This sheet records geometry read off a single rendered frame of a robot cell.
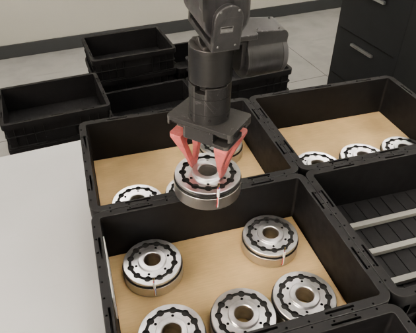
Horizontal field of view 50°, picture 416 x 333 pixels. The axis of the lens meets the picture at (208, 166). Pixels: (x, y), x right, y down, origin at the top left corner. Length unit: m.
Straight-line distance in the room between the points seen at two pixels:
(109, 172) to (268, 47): 0.56
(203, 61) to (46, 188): 0.77
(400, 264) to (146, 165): 0.57
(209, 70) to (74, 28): 3.23
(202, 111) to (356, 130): 0.68
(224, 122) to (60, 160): 0.79
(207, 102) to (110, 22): 3.23
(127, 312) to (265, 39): 0.48
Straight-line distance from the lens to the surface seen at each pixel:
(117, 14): 3.78
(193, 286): 0.79
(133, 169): 1.03
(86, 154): 0.93
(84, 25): 3.76
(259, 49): 0.58
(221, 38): 0.52
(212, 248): 0.85
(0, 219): 1.19
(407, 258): 0.91
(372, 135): 1.20
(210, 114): 0.59
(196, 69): 0.57
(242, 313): 0.75
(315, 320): 0.66
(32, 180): 1.28
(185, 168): 0.69
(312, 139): 1.14
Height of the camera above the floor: 1.47
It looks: 39 degrees down
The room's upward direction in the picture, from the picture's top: straight up
